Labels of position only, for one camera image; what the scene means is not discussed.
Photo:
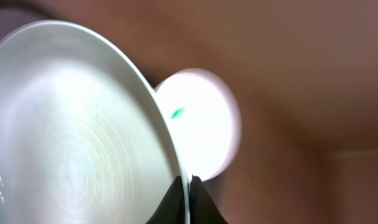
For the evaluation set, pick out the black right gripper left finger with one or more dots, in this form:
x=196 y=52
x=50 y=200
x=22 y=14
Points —
x=171 y=209

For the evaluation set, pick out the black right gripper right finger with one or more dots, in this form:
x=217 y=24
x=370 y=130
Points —
x=202 y=208

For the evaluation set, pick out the white plate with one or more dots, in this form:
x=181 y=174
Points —
x=204 y=121
x=82 y=137

